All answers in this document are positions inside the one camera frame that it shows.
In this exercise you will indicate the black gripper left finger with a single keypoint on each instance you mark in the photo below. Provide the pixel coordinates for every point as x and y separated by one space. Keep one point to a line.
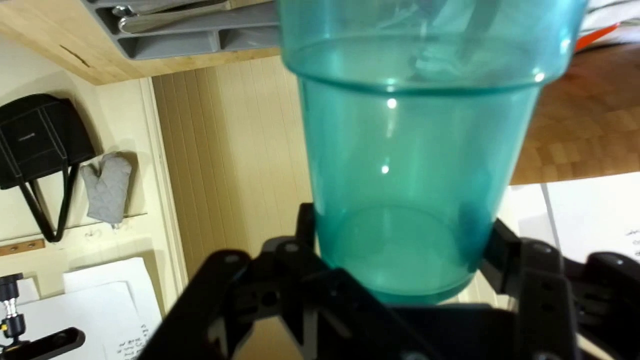
280 301

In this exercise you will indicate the black tote bag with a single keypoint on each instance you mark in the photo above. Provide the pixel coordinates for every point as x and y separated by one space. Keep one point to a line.
40 140

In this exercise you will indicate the white handwritten paper sheet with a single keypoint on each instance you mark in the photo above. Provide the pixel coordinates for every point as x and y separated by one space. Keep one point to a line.
112 306

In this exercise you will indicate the grey cutlery organiser tray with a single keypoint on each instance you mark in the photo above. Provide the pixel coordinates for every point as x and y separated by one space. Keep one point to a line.
187 33

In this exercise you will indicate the grey oven mitt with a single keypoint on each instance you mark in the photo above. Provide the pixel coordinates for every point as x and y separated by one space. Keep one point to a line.
107 191

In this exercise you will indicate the black stereo camera bar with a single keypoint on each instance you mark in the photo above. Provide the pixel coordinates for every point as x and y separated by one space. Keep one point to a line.
40 342

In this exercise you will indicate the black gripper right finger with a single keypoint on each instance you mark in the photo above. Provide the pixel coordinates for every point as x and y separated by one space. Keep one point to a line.
566 306

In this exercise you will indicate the white striped towel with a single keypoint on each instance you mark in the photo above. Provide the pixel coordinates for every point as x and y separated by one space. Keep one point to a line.
611 12

